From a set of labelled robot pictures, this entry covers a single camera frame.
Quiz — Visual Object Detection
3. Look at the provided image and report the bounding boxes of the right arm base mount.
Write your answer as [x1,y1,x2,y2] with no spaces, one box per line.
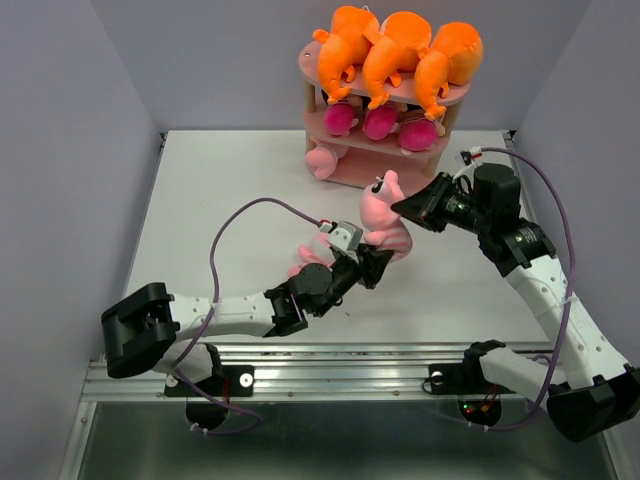
[423,342,516,429]

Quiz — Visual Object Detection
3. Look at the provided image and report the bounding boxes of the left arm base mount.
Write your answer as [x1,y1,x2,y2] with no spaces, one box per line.
[164,342,256,431]

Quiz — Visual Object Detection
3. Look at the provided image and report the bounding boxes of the pink three-tier shelf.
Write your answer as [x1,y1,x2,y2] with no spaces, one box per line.
[298,41,471,194]

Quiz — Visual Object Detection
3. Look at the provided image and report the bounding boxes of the pink plush with face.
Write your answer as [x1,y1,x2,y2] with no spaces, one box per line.
[287,233,335,277]

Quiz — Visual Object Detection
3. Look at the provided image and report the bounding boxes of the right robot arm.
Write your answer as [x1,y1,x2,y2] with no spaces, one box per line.
[392,163,639,442]

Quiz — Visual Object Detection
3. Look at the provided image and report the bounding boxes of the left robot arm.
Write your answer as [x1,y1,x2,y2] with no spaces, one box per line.
[101,244,393,394]

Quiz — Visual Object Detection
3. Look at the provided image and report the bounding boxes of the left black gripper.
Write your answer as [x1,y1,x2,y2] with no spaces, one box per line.
[311,243,391,318]

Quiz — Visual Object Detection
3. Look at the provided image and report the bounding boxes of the orange shark plush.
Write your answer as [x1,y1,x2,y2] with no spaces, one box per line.
[313,5,379,105]
[362,11,432,110]

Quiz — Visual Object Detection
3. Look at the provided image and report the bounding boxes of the boy doll pink pants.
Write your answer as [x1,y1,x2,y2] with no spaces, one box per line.
[323,97,362,136]
[398,110,446,155]
[363,101,407,141]

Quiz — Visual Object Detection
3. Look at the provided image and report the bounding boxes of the pink striped plush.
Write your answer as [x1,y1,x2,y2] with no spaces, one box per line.
[359,170,413,262]
[304,142,349,180]

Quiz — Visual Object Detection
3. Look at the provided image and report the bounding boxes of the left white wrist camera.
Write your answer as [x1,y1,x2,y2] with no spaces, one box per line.
[319,220,363,254]

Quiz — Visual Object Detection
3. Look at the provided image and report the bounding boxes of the aluminium rail frame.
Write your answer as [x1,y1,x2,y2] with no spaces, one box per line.
[59,130,629,480]

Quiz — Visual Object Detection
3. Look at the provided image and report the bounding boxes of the plain orange plush toy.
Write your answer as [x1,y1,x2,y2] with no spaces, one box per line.
[414,22,484,120]

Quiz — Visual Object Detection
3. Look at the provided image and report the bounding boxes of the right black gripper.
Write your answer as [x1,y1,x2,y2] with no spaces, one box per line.
[390,171,492,235]

